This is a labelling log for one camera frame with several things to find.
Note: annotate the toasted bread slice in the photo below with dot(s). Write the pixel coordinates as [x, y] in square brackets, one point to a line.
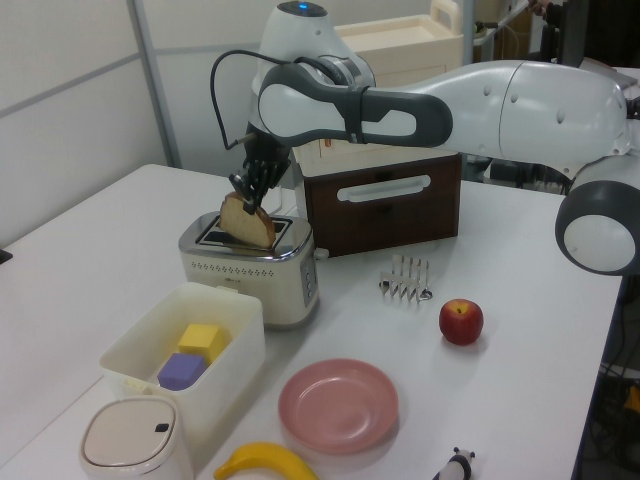
[245, 227]

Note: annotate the yellow banana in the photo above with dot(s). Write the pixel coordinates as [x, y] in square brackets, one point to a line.
[270, 457]

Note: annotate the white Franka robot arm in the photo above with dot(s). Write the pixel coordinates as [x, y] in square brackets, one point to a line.
[500, 110]

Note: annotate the small white desktop bin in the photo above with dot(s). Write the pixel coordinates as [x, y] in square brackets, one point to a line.
[127, 440]

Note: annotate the yellow cube block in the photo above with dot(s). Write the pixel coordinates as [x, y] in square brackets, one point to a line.
[199, 339]

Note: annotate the cream and chrome toaster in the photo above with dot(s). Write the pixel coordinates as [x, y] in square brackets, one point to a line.
[250, 275]

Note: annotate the black flat object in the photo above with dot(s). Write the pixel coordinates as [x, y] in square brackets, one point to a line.
[5, 256]

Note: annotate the grey metal partition post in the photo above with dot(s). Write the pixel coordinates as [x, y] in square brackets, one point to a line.
[160, 100]

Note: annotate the pink plate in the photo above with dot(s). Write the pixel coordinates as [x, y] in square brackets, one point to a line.
[337, 405]

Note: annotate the panda figure pen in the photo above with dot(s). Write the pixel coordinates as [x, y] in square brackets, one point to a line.
[457, 470]

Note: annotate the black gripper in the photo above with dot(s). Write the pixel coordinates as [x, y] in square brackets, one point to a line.
[267, 160]

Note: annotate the red apple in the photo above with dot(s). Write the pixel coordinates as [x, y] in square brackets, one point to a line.
[461, 322]

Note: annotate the white plastic storage box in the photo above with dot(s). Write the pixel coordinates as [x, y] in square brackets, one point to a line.
[220, 395]

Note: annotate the silver toast rack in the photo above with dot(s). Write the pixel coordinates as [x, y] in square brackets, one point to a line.
[402, 287]

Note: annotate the brown wooden drawer box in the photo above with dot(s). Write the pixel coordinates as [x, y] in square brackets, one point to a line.
[390, 220]

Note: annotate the purple cube block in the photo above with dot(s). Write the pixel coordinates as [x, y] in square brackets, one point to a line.
[180, 372]

